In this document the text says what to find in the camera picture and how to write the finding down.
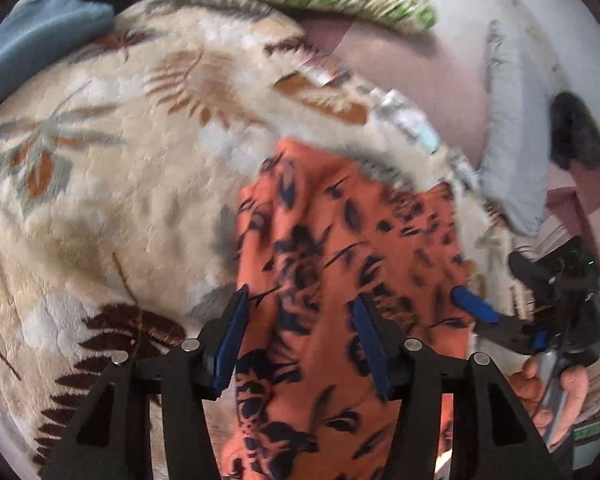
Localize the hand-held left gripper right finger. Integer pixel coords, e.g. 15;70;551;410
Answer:
351;292;577;480

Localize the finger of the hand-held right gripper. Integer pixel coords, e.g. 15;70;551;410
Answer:
508;251;556;286
451;286;538;357

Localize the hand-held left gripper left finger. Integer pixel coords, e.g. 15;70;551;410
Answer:
39;284;251;480

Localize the orange black floral garment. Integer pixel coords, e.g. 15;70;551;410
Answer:
219;137;476;480

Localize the person's right hand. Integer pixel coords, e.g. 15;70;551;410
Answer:
509;357;592;447

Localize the beige striped cloth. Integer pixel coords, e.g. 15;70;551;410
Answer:
495;220;600;421

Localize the light grey ruffled pillow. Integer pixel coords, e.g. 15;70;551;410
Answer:
477;19;563;236

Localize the cream leaf print fleece blanket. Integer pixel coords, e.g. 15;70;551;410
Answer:
0;0;521;480

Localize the mauve bed sheet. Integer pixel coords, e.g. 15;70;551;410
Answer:
300;12;496;171

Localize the row of small white packets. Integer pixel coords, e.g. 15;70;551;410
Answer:
292;57;481;181

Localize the blue folded blanket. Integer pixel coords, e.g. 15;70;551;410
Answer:
0;0;116;123

